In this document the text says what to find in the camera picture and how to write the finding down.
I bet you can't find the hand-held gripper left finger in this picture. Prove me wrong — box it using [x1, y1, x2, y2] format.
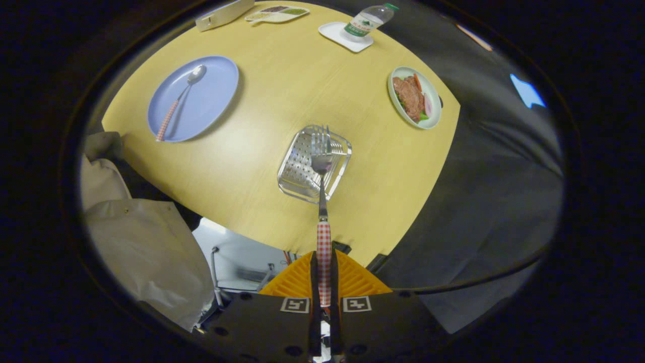
[194, 251, 321, 363]

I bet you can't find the meat and vegetable food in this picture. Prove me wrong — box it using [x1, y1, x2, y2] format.
[393, 74, 434, 123]

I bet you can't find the pale green plate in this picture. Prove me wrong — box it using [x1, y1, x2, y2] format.
[387, 66, 443, 130]

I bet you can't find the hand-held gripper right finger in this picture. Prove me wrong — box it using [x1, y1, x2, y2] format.
[330, 249, 449, 363]

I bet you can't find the clear water bottle green cap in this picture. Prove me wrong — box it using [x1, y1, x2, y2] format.
[344, 3, 400, 43]

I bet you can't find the fork with red checked handle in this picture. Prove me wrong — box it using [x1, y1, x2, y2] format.
[310, 125, 334, 309]

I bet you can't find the spoon with red checked handle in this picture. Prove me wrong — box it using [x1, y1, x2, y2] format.
[155, 64, 208, 143]

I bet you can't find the blue round plate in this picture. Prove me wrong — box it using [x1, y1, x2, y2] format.
[147, 55, 240, 143]

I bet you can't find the white bread holder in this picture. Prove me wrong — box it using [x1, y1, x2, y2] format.
[196, 0, 255, 32]

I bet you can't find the person's beige jacket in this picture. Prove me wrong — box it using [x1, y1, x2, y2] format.
[81, 131, 216, 332]

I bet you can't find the black backdrop cloth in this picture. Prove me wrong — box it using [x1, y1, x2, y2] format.
[312, 0, 565, 336]

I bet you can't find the white divided condiment dish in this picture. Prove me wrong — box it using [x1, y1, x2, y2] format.
[245, 5, 310, 24]

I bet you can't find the white square coaster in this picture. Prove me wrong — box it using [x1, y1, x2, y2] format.
[318, 21, 374, 53]

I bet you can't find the perforated metal cutlery basket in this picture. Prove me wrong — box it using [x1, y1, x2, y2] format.
[277, 125, 353, 204]

